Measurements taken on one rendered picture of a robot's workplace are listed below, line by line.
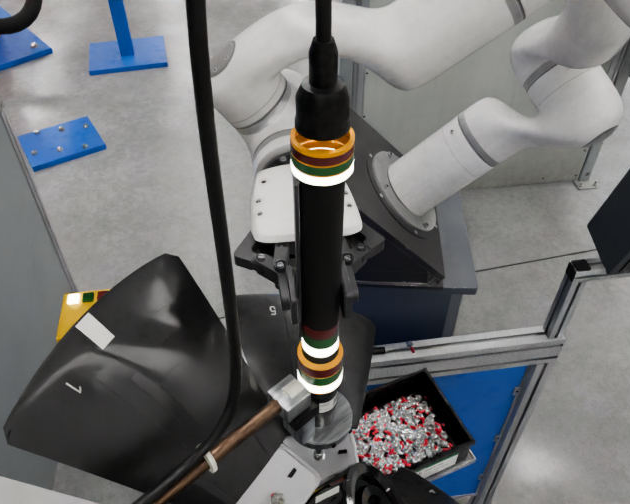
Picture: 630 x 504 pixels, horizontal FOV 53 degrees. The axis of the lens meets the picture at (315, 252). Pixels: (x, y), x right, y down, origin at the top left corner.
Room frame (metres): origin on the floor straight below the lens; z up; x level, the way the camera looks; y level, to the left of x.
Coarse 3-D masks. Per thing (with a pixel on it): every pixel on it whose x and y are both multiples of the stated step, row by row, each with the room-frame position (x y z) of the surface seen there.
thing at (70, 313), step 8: (64, 296) 0.70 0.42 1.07; (80, 296) 0.70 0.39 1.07; (96, 296) 0.70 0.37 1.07; (64, 304) 0.68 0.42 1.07; (72, 304) 0.68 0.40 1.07; (80, 304) 0.68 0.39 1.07; (88, 304) 0.68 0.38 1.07; (64, 312) 0.66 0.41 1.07; (72, 312) 0.66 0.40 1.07; (80, 312) 0.66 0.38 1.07; (64, 320) 0.64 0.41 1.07; (72, 320) 0.64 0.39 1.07; (64, 328) 0.63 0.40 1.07; (56, 336) 0.61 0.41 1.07
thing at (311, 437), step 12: (276, 384) 0.33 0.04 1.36; (276, 396) 0.32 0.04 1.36; (300, 396) 0.32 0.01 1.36; (288, 408) 0.31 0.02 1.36; (300, 408) 0.31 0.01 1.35; (312, 408) 0.32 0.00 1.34; (336, 408) 0.36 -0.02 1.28; (348, 408) 0.36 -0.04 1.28; (288, 420) 0.30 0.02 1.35; (300, 420) 0.31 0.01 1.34; (312, 420) 0.32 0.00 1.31; (336, 420) 0.34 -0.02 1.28; (348, 420) 0.34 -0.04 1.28; (300, 432) 0.32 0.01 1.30; (312, 432) 0.32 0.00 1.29; (324, 432) 0.33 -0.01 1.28; (336, 432) 0.33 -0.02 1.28; (348, 432) 0.33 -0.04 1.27; (312, 444) 0.32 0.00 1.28; (324, 444) 0.32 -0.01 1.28; (336, 444) 0.32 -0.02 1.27
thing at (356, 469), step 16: (352, 464) 0.31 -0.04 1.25; (368, 464) 0.32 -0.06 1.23; (320, 480) 0.30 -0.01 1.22; (336, 480) 0.29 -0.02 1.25; (352, 480) 0.29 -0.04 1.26; (368, 480) 0.31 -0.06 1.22; (384, 480) 0.31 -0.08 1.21; (336, 496) 0.27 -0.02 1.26; (352, 496) 0.27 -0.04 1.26; (368, 496) 0.28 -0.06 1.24; (384, 496) 0.29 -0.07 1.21; (400, 496) 0.30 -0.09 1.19
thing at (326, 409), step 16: (320, 48) 0.35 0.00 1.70; (336, 48) 0.35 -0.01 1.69; (320, 64) 0.34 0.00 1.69; (336, 64) 0.35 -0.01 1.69; (304, 80) 0.35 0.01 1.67; (320, 80) 0.34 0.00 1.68; (336, 80) 0.35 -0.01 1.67; (304, 96) 0.34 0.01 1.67; (320, 96) 0.34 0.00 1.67; (336, 96) 0.34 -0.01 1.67; (304, 112) 0.34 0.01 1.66; (320, 112) 0.33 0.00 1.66; (336, 112) 0.34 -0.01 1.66; (304, 128) 0.34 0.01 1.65; (320, 128) 0.33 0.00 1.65; (336, 128) 0.34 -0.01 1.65; (320, 400) 0.33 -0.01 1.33; (336, 400) 0.35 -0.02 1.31; (320, 416) 0.33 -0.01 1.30
